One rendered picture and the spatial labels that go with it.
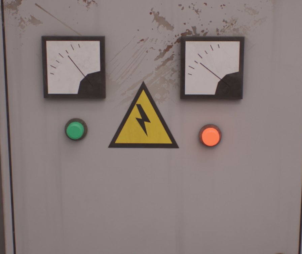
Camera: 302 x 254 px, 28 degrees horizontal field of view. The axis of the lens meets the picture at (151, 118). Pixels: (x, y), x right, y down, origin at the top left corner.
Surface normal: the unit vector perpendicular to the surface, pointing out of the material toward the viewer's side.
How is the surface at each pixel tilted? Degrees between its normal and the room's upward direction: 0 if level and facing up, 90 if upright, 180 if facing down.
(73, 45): 90
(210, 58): 90
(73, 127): 90
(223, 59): 90
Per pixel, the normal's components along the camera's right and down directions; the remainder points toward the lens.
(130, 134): -0.03, 0.21
